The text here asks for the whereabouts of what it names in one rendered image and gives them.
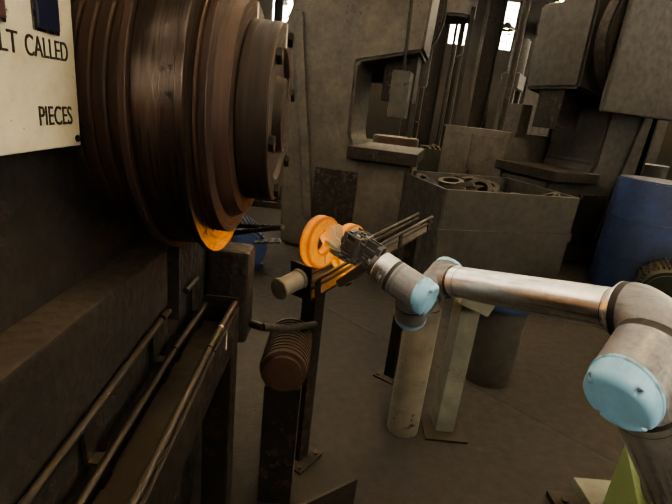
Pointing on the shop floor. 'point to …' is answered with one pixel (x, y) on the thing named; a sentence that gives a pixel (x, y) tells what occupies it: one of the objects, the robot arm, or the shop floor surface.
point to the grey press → (594, 102)
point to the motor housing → (281, 409)
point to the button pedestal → (453, 373)
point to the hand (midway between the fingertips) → (321, 235)
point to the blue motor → (252, 242)
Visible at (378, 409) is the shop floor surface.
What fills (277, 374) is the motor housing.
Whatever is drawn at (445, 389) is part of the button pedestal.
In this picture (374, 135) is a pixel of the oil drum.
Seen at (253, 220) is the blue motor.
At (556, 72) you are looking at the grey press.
